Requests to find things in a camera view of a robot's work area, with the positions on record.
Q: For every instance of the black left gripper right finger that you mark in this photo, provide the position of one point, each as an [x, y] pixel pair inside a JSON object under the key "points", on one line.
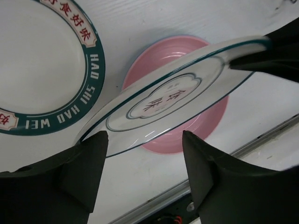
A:
{"points": [[226, 190]]}

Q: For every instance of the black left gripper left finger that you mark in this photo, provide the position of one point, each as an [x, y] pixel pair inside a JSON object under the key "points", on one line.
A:
{"points": [[61, 189]]}

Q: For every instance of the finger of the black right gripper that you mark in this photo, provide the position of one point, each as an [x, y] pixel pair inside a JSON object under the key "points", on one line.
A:
{"points": [[282, 60]]}

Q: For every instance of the green rimmed white plate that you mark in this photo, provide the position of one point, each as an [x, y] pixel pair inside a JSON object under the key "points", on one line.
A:
{"points": [[52, 66]]}

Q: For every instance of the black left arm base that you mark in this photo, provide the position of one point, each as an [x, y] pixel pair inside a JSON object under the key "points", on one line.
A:
{"points": [[178, 212]]}

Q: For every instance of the aluminium table edge rail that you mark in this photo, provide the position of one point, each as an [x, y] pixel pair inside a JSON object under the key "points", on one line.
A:
{"points": [[141, 213]]}

